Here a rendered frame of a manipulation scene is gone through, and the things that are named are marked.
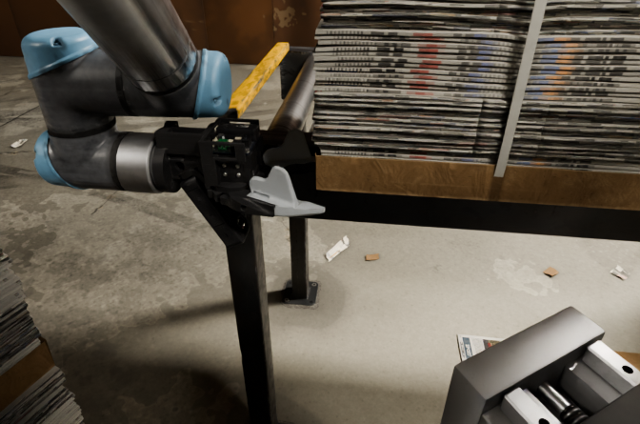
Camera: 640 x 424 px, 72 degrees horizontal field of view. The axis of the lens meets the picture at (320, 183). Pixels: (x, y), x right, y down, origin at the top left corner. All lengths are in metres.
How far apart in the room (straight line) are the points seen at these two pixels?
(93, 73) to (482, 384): 0.47
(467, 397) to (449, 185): 0.21
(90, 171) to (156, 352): 0.92
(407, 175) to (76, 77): 0.37
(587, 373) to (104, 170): 0.52
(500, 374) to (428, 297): 1.17
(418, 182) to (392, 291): 1.08
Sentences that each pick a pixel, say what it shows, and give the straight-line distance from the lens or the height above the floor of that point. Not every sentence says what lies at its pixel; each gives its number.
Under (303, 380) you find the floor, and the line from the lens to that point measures 1.30.
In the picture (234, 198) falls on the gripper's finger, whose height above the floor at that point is 0.79.
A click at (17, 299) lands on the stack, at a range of 0.58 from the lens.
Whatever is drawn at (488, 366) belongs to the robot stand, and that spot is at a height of 0.77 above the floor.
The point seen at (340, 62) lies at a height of 0.95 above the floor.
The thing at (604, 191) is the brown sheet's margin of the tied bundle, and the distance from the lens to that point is 0.52.
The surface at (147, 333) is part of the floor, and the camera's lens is 1.49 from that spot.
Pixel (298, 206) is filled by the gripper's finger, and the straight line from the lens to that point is 0.49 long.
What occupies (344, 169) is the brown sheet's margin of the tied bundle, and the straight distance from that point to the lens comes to 0.47.
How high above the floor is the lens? 1.06
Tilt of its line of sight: 31 degrees down
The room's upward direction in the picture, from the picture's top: straight up
